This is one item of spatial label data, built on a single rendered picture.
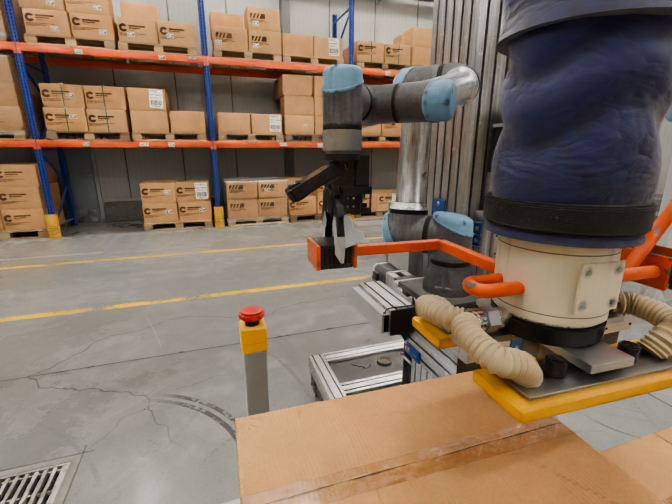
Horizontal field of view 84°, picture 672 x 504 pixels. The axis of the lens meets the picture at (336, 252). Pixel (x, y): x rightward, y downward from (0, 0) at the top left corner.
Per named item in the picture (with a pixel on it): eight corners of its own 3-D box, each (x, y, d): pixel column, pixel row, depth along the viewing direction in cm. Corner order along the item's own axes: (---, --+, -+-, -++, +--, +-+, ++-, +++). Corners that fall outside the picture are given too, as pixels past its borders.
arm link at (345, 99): (372, 69, 70) (352, 60, 63) (370, 130, 73) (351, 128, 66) (336, 73, 74) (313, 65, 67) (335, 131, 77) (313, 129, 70)
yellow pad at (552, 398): (520, 426, 46) (525, 391, 45) (470, 380, 56) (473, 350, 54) (705, 380, 56) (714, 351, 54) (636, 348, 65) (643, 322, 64)
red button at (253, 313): (240, 331, 95) (239, 317, 94) (237, 319, 102) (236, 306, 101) (267, 327, 98) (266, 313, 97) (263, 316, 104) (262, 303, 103)
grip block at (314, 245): (316, 271, 72) (316, 246, 71) (307, 259, 80) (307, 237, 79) (357, 267, 75) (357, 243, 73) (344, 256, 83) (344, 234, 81)
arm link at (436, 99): (488, 103, 107) (447, 135, 69) (449, 105, 112) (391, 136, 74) (491, 57, 102) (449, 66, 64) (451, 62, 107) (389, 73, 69)
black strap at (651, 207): (563, 242, 45) (569, 210, 44) (453, 213, 66) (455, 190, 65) (692, 232, 51) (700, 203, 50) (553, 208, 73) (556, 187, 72)
